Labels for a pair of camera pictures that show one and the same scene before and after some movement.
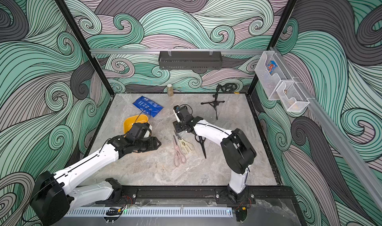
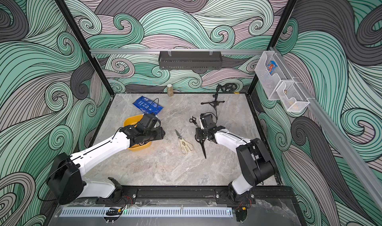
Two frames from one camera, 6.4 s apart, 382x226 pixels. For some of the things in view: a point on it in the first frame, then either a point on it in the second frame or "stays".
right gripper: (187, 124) → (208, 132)
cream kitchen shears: (186, 146) stays
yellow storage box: (129, 122) stays
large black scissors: (201, 143) stays
